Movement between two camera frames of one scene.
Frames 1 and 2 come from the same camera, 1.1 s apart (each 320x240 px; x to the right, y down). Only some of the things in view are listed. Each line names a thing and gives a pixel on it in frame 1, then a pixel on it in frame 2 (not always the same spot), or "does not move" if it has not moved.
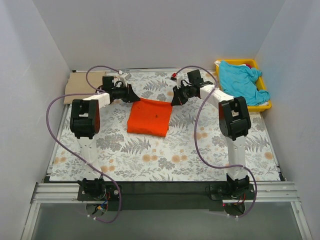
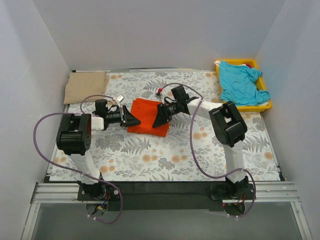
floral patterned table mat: [164, 125] does not move
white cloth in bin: [217, 63] does not move
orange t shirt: [150, 117] does not move
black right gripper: [180, 93] → [165, 111]
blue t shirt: [240, 80] does not move
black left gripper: [129, 93] → [125, 116]
